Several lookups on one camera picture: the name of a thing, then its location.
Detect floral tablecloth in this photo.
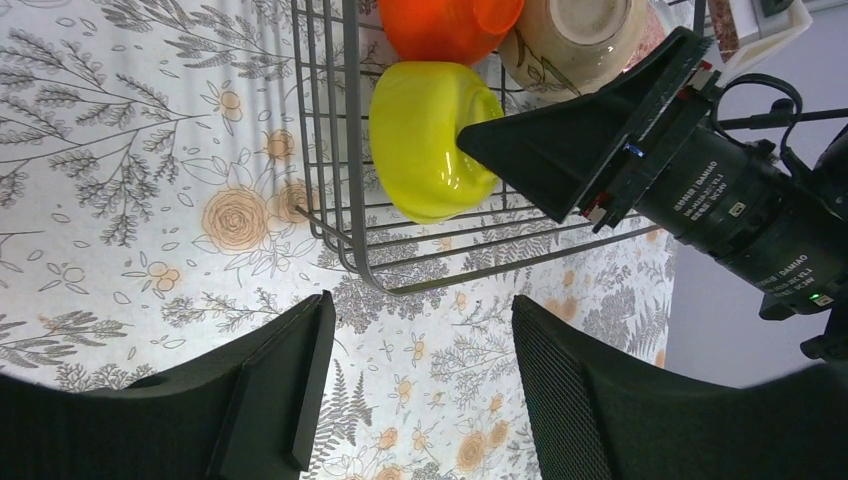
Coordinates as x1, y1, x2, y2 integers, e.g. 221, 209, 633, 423
1, 1, 678, 479

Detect pink patterned bowl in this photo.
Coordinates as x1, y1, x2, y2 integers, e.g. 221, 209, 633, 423
624, 3, 667, 71

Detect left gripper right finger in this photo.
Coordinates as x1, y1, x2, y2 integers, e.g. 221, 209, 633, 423
512, 295, 847, 479

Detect wire dish rack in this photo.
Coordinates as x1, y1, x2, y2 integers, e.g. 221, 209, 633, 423
289, 1, 659, 296

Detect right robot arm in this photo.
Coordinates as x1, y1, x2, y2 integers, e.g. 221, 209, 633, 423
457, 27, 847, 361

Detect orange plastic bowl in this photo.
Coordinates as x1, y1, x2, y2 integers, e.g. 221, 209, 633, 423
377, 0, 525, 66

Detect beige ceramic bowl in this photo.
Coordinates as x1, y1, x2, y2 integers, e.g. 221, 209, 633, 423
497, 0, 649, 102

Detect yellow plastic bowl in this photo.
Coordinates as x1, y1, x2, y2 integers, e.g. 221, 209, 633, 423
368, 61, 504, 224

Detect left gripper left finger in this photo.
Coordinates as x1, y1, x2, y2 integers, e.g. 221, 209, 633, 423
1, 292, 336, 479

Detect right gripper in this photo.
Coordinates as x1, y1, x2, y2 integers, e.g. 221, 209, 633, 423
457, 27, 789, 259

